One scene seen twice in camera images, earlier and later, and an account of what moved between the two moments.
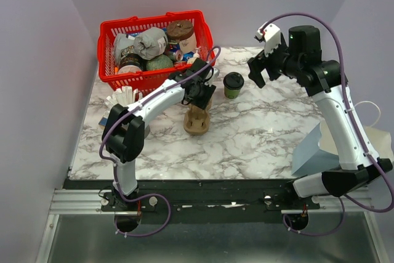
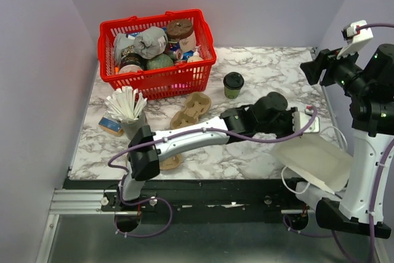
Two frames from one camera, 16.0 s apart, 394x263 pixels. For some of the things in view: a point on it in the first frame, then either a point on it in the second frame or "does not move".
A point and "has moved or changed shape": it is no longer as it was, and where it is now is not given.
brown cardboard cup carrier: x=197 y=121 has moved or changed shape
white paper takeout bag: x=380 y=139 has moved or changed shape
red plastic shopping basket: x=108 y=29 does not move
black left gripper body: x=202 y=96 -> x=282 y=126
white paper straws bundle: x=125 y=95 does not move
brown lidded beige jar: x=183 y=31 does not move
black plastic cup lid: x=233 y=80 does not move
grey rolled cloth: x=151 y=43 does not move
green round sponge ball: x=160 y=61 does not move
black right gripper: x=257 y=64 -> x=328 y=60
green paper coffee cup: x=231 y=93 does not move
